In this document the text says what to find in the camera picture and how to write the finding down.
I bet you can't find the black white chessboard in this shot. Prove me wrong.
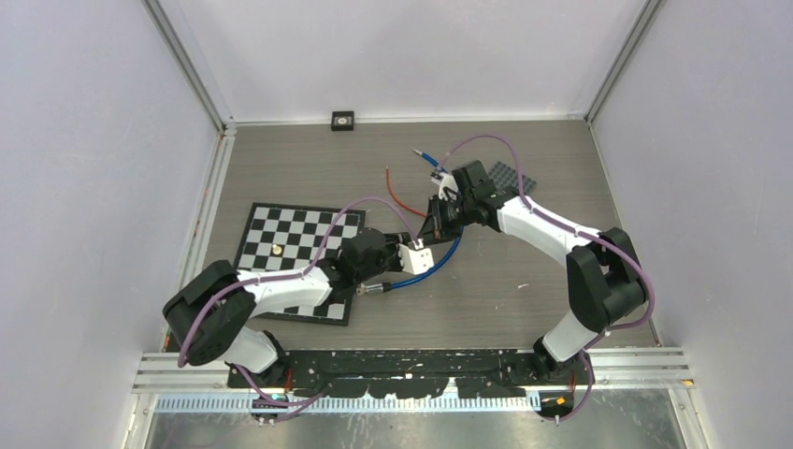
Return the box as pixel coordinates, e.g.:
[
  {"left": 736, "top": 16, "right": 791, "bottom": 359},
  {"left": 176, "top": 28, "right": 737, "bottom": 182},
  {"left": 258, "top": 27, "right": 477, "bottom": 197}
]
[{"left": 234, "top": 203, "right": 353, "bottom": 326}]

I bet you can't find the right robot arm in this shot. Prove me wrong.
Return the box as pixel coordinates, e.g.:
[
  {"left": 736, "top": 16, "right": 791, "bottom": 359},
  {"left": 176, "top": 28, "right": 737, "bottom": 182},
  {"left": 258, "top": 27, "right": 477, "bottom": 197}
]
[{"left": 419, "top": 161, "right": 649, "bottom": 384}]

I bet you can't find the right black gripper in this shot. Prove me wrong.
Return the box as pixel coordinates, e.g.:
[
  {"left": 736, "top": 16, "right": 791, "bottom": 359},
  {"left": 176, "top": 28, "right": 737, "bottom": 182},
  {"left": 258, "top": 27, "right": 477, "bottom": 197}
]
[{"left": 416, "top": 194, "right": 474, "bottom": 247}]

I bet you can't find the red cable padlock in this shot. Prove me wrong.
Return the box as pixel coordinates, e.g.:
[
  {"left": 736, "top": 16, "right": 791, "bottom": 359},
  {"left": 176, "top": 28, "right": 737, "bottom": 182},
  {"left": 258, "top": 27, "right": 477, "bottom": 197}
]
[{"left": 384, "top": 166, "right": 427, "bottom": 218}]

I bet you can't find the small black square device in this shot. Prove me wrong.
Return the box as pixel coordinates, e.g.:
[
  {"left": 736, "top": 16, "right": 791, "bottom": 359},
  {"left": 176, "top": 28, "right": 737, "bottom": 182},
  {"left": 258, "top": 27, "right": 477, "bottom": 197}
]
[{"left": 330, "top": 110, "right": 355, "bottom": 132}]

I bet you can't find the blue cable lock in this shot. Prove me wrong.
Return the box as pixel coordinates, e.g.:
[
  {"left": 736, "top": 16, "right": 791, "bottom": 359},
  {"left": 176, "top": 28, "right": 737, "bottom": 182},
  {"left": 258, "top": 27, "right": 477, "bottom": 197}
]
[{"left": 355, "top": 148, "right": 465, "bottom": 297}]

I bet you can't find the grey building plate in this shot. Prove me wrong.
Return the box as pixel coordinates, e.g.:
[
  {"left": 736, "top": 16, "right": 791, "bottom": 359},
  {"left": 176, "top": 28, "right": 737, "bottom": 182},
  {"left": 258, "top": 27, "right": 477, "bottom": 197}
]
[{"left": 487, "top": 161, "right": 537, "bottom": 195}]

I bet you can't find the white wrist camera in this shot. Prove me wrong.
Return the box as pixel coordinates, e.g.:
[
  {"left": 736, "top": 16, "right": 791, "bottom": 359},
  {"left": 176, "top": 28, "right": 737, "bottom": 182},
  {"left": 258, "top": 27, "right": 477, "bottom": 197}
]
[
  {"left": 430, "top": 170, "right": 459, "bottom": 201},
  {"left": 397, "top": 239, "right": 435, "bottom": 275}
]

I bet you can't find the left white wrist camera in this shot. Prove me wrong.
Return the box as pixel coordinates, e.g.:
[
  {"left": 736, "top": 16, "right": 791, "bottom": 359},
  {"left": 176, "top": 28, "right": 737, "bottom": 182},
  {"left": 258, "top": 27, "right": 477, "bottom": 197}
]
[{"left": 397, "top": 239, "right": 435, "bottom": 275}]

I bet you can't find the aluminium frame rail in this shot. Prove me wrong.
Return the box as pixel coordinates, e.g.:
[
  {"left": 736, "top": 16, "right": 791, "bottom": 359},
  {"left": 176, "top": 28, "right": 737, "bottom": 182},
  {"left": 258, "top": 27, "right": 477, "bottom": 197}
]
[{"left": 153, "top": 391, "right": 545, "bottom": 413}]

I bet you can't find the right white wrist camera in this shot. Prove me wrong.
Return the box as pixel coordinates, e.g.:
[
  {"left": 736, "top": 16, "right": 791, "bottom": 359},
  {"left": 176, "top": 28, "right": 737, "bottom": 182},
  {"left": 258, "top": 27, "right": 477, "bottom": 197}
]
[{"left": 430, "top": 170, "right": 459, "bottom": 201}]

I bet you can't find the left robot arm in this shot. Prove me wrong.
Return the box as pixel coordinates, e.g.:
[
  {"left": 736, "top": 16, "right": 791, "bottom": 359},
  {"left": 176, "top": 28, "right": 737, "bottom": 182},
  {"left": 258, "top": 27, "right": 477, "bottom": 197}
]
[{"left": 163, "top": 228, "right": 420, "bottom": 387}]

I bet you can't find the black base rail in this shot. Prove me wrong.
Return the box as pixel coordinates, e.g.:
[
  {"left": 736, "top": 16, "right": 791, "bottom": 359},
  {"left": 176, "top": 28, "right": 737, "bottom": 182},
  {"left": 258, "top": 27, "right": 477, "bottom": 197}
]
[{"left": 227, "top": 349, "right": 587, "bottom": 399}]

